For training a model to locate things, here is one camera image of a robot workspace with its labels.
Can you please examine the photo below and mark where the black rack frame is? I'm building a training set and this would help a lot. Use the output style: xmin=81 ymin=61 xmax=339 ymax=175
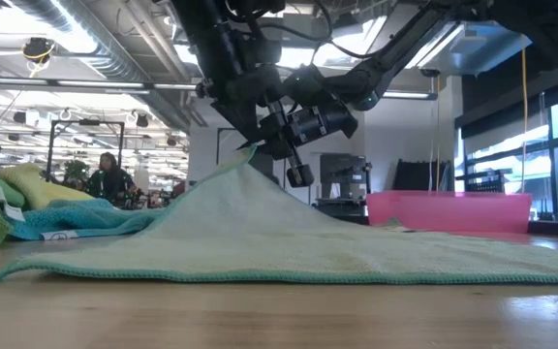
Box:
xmin=45 ymin=119 xmax=127 ymax=184

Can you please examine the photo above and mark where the teal microfiber towel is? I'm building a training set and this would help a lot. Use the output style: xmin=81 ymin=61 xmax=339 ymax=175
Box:
xmin=6 ymin=197 xmax=170 ymax=242

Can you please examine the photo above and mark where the black ceiling cable reel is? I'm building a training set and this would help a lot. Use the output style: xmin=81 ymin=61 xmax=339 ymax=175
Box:
xmin=20 ymin=37 xmax=57 ymax=65

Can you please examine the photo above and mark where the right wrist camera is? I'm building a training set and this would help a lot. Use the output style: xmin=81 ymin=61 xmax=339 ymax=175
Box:
xmin=285 ymin=163 xmax=316 ymax=189

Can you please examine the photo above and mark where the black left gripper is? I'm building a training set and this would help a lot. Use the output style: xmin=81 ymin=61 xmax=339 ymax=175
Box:
xmin=195 ymin=62 xmax=286 ymax=146

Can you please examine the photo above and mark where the pale green microfiber towel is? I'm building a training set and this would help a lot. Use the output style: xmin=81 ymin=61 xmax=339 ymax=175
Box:
xmin=0 ymin=143 xmax=558 ymax=286

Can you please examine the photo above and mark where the pink plastic bin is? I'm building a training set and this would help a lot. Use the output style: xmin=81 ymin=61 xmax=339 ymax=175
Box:
xmin=365 ymin=189 xmax=534 ymax=236

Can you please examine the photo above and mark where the black folded rack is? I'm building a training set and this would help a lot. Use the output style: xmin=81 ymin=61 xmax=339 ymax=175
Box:
xmin=391 ymin=159 xmax=455 ymax=193

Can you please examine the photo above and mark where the black equipment cabinet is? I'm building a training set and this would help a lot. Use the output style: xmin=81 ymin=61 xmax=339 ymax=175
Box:
xmin=318 ymin=152 xmax=373 ymax=218

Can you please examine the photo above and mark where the green potted plant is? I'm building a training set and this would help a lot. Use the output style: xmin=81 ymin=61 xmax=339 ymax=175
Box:
xmin=62 ymin=159 xmax=92 ymax=189

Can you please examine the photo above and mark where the person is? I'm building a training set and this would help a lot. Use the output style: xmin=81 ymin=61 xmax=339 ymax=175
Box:
xmin=83 ymin=151 xmax=139 ymax=208

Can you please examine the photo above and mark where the yellow hanging cable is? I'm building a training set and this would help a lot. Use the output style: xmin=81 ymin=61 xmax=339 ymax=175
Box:
xmin=519 ymin=46 xmax=529 ymax=195
xmin=433 ymin=75 xmax=442 ymax=193

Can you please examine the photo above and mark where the yellow microfiber towel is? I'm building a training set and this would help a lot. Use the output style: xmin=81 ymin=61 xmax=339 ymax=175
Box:
xmin=0 ymin=162 xmax=96 ymax=211

